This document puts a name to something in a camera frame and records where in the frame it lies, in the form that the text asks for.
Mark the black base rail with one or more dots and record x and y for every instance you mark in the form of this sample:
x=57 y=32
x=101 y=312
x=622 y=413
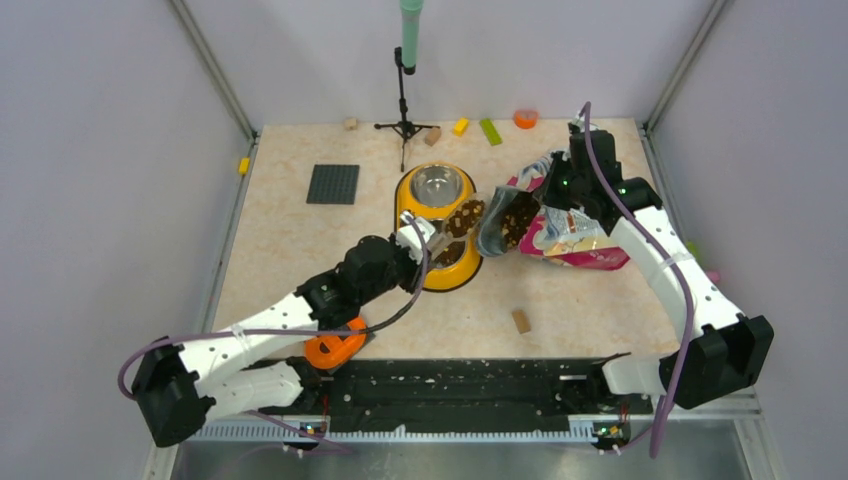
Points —
x=459 y=396

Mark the yellow block on frame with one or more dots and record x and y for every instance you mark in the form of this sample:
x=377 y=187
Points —
x=244 y=166

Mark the pink blue pet food bag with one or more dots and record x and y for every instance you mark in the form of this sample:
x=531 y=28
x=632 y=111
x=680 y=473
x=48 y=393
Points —
x=515 y=222

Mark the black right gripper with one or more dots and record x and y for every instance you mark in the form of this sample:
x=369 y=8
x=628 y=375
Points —
x=553 y=192

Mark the dark grey lego baseplate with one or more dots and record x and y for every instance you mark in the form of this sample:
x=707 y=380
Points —
x=333 y=184

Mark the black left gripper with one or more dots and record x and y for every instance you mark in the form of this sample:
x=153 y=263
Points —
x=411 y=266

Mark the green pink object at edge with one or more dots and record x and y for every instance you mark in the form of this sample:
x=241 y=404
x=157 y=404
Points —
x=713 y=275

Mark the black tripod stand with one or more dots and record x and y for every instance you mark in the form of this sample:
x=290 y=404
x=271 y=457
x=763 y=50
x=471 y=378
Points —
x=404 y=127

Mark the orange tape roll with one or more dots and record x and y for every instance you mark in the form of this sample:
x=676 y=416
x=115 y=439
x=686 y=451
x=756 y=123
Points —
x=525 y=118

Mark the wooden block near bag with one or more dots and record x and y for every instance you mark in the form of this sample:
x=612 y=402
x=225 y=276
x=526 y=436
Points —
x=521 y=321

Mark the yellow double pet bowl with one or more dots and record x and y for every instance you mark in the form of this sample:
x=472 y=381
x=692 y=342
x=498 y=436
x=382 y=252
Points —
x=432 y=191

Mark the wooden block near tripod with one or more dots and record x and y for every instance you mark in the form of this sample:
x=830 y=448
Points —
x=433 y=136

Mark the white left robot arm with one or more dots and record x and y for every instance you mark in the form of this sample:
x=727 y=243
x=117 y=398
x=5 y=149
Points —
x=181 y=383

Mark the clear plastic scoop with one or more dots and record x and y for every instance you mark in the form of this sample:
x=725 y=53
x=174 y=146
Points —
x=459 y=224

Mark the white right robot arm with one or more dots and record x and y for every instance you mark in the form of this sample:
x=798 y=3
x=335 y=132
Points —
x=722 y=350

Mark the green lego brick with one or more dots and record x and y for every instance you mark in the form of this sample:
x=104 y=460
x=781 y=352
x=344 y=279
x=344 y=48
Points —
x=490 y=132

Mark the green microphone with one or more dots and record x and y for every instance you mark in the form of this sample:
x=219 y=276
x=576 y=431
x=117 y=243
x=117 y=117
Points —
x=410 y=15

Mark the yellow toy block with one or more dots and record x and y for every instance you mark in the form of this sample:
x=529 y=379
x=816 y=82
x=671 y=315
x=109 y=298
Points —
x=460 y=127

